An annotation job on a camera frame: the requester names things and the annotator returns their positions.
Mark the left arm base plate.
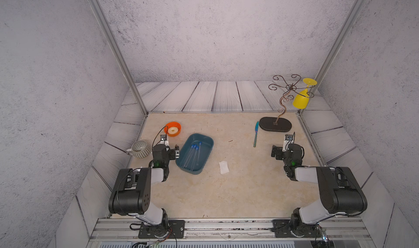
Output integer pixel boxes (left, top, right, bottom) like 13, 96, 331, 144
138, 220, 185, 239

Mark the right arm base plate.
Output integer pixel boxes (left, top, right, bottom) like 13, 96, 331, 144
270, 219, 319, 238

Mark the aluminium front rail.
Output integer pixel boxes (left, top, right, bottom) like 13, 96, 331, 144
87, 217, 375, 248

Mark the yellow plastic goblet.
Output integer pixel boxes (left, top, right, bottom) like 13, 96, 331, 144
292, 78, 318, 109

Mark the white wiping cloth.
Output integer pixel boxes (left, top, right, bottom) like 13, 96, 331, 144
219, 161, 230, 174

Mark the grey striped ceramic mug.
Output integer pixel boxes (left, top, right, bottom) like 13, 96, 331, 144
125, 140, 152, 159

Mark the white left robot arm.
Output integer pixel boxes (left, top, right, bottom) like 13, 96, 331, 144
108, 144, 180, 233

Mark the cream ring donut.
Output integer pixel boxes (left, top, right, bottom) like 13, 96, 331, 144
168, 127, 179, 135

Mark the orange plastic bowl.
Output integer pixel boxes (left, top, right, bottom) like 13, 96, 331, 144
164, 121, 182, 137

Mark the teal plastic tub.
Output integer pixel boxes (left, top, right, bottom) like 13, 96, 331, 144
176, 133, 214, 175

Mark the black metal scroll stand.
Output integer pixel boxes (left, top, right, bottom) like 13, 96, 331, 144
259, 74, 306, 132

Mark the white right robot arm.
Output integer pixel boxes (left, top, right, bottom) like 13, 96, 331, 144
271, 143, 368, 238

